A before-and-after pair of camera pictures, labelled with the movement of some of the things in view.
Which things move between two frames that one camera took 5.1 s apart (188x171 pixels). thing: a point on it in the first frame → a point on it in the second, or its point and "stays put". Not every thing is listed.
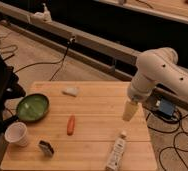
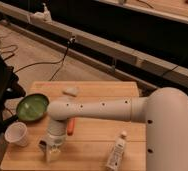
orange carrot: [70, 125] stays put
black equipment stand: [2, 85] stays put
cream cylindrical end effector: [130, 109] → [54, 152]
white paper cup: [17, 134] stays put
